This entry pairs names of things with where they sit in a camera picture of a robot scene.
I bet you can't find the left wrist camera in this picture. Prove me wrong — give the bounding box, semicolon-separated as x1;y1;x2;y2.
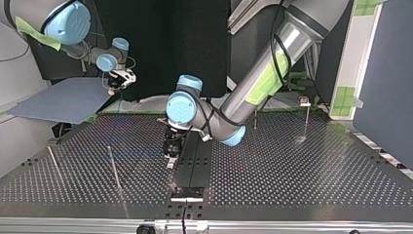
167;119;213;142

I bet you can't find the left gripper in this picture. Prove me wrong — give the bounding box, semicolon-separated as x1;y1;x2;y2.
163;126;185;170

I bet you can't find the black cable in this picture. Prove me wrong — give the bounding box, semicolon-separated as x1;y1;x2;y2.
194;3;294;137

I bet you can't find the connector holder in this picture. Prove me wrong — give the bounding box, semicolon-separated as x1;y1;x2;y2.
169;186;206;204

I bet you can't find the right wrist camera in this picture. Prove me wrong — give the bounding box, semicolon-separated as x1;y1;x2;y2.
111;67;137;90

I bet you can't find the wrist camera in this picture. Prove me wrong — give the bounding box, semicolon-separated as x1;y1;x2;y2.
167;119;213;142
111;67;137;90

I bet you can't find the black panel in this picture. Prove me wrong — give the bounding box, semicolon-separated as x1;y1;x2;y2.
30;0;272;102

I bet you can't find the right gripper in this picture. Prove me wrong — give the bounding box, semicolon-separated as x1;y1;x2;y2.
107;73;125;97

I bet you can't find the grey board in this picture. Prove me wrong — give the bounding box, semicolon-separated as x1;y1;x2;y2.
7;76;113;126

